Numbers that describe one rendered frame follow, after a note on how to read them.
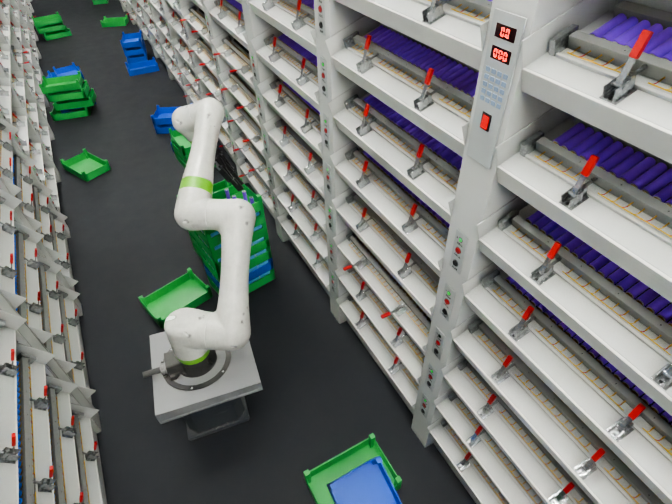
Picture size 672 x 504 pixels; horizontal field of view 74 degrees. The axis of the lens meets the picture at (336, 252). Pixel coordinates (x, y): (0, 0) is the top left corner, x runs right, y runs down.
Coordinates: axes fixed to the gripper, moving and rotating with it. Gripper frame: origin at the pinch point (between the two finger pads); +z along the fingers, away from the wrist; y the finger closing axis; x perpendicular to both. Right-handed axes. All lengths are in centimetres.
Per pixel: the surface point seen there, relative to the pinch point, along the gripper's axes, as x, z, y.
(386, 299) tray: 44, 32, 71
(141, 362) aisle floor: -76, 35, 45
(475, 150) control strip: 84, -34, 98
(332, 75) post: 62, -37, 38
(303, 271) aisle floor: -4, 69, -1
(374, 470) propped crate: 15, 66, 113
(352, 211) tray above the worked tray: 45, 11, 42
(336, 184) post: 45, 0, 38
